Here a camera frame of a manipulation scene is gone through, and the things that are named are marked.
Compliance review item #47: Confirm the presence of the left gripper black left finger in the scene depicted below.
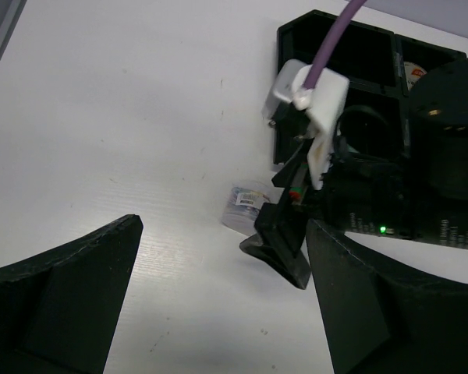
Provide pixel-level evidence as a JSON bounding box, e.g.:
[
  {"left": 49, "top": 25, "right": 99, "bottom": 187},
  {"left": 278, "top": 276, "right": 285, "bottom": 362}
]
[{"left": 0, "top": 214, "right": 144, "bottom": 373}]

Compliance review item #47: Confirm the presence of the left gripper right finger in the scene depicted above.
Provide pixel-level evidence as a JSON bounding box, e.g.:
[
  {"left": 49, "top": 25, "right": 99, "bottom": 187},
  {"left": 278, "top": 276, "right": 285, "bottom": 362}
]
[{"left": 306, "top": 220, "right": 468, "bottom": 373}]

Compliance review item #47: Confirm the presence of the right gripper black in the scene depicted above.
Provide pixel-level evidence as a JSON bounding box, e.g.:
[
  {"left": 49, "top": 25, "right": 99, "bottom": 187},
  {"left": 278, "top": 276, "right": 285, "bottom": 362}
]
[{"left": 239, "top": 100, "right": 468, "bottom": 289}]

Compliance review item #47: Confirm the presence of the silver tape roll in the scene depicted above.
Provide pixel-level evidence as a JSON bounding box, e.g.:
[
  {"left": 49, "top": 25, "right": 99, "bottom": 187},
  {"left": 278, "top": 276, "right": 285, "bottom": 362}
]
[{"left": 221, "top": 180, "right": 282, "bottom": 236}]

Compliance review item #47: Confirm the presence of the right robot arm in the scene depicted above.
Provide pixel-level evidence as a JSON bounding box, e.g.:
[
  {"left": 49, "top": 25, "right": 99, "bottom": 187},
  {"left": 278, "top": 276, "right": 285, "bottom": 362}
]
[{"left": 240, "top": 58, "right": 468, "bottom": 289}]

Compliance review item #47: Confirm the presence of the black four-compartment organizer tray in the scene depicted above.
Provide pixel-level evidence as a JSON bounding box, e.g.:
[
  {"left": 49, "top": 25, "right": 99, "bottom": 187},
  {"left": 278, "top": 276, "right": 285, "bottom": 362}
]
[{"left": 265, "top": 10, "right": 467, "bottom": 168}]

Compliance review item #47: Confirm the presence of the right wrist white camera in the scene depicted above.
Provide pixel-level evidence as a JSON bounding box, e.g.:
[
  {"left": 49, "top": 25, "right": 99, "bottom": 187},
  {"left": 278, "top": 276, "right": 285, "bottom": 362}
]
[{"left": 263, "top": 59, "right": 349, "bottom": 190}]

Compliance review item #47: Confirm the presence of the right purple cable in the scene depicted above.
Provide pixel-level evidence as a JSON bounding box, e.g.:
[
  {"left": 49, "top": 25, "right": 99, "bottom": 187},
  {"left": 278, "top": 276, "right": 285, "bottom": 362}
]
[{"left": 302, "top": 0, "right": 370, "bottom": 94}]

